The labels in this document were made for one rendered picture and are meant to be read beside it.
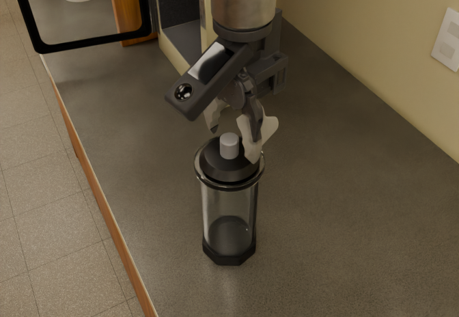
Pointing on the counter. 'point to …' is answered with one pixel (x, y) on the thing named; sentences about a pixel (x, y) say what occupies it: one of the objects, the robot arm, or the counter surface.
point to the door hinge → (153, 2)
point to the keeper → (202, 11)
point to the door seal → (83, 42)
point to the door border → (88, 38)
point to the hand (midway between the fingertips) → (229, 145)
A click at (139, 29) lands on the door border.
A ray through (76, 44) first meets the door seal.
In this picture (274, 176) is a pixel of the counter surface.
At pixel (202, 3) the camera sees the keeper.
